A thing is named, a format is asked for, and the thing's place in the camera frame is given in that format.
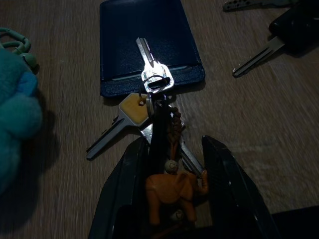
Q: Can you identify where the navy leather card wallet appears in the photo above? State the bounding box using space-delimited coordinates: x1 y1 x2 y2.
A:
99 0 206 99

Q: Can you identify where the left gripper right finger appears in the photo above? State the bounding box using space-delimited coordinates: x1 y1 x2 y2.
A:
201 135 282 239

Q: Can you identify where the key bunch with orange elephant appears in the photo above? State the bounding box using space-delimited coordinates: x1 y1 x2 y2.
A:
86 37 210 239

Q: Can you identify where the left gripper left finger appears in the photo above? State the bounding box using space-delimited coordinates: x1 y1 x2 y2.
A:
88 136 148 239

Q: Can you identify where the teal plush toy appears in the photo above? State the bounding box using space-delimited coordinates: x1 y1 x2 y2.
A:
0 47 43 195

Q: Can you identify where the black car key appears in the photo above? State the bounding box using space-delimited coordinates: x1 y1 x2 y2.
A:
232 4 319 78

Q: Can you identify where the green carabiner clip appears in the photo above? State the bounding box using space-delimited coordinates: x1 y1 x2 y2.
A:
0 27 39 73

